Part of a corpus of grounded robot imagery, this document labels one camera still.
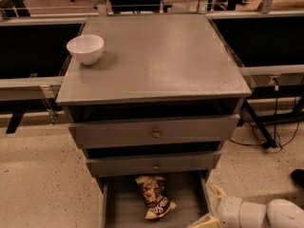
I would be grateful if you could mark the black shoe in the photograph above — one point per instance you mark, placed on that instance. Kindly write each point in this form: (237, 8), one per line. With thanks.
(298, 177)

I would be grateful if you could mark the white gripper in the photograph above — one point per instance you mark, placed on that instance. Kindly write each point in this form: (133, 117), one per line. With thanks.
(228, 210)

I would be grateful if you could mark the bottom grey drawer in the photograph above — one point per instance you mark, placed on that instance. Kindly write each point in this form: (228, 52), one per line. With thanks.
(124, 207)

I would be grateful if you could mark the brass middle drawer knob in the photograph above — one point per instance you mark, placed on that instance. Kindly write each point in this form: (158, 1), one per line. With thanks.
(156, 166)

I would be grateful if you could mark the brass top drawer knob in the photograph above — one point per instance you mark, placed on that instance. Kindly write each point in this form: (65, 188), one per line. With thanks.
(156, 134)

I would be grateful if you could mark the black table leg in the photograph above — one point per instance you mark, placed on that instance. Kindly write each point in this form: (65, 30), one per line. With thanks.
(269, 141)

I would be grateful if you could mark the grey drawer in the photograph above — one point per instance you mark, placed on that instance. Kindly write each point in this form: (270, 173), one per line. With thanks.
(124, 207)
(142, 165)
(132, 132)

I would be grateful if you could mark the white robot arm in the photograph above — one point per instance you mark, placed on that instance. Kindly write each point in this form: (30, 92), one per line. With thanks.
(282, 213)

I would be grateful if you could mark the brass drawer knob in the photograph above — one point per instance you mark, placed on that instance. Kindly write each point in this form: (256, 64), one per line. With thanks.
(156, 166)
(156, 134)

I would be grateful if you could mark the white ceramic bowl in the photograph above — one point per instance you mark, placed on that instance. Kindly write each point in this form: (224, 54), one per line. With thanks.
(86, 49)

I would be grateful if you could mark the middle grey drawer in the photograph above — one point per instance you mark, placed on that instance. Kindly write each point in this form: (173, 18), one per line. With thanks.
(142, 165)

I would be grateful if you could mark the top grey drawer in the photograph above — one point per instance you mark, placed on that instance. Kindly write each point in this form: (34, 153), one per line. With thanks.
(132, 132)

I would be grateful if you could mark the grey metal barrier rail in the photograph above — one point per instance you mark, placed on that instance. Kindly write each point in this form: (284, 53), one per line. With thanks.
(30, 88)

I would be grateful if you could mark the grey wooden drawer cabinet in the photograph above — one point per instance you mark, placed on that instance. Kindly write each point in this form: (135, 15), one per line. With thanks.
(153, 66)

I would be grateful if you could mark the brown chip bag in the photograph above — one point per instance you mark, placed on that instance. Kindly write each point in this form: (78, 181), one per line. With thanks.
(152, 189)

